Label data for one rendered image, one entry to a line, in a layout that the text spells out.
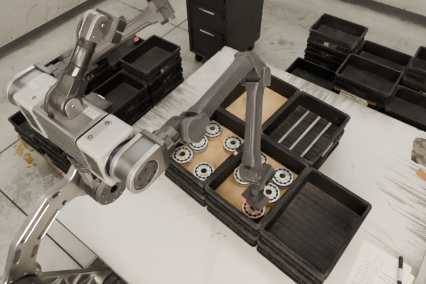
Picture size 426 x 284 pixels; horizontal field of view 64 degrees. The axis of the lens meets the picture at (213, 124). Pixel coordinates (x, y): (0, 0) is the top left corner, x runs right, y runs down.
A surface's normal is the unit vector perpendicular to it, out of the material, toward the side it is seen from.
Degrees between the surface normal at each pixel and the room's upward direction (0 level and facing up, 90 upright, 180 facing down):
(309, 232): 0
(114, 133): 0
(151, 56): 0
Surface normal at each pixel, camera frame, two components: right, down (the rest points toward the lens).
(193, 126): 0.70, 0.08
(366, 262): -0.01, -0.65
